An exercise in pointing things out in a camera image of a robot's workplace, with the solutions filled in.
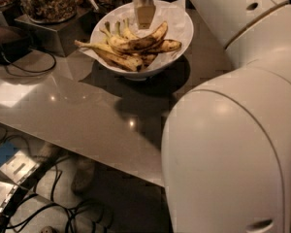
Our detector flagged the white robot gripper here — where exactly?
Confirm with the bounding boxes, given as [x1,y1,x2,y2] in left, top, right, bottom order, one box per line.
[134,0,156,29]

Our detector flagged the spotted yellow banana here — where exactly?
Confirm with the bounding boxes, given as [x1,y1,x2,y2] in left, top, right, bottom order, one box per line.
[75,40,144,72]
[101,21,168,53]
[146,39,182,53]

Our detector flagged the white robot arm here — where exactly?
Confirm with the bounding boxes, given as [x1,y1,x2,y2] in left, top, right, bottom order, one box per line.
[161,0,291,233]

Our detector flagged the white paper bowl liner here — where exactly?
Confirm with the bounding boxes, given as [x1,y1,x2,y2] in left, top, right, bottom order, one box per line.
[79,0,187,70]

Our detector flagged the green-stemmed back banana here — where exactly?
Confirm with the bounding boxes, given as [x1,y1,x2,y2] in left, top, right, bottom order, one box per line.
[115,17,138,40]

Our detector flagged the white bowl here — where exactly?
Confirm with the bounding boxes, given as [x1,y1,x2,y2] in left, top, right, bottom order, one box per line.
[89,0,194,82]

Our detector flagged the lower middle yellow banana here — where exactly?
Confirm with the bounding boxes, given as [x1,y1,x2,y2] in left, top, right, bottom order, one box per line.
[139,53,157,66]

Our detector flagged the grey metal jar stand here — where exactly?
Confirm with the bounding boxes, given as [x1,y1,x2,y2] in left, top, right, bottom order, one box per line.
[15,8,96,56]

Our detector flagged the glass jar of nuts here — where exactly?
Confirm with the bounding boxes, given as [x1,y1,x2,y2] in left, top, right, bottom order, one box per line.
[19,0,77,24]

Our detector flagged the left grey jar stand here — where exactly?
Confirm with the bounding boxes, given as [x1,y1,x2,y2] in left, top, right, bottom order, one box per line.
[0,4,22,26]

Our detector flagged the dark round appliance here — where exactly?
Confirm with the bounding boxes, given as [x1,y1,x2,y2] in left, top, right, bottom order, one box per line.
[0,25,31,64]

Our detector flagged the grey shoe on floor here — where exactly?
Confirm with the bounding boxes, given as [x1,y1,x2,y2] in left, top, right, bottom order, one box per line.
[71,158,96,194]

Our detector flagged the blue and white floor box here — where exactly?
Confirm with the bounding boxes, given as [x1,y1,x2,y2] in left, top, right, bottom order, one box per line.
[0,142,39,214]

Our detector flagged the black floor cables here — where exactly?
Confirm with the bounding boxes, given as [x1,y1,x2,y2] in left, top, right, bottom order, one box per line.
[0,124,114,233]

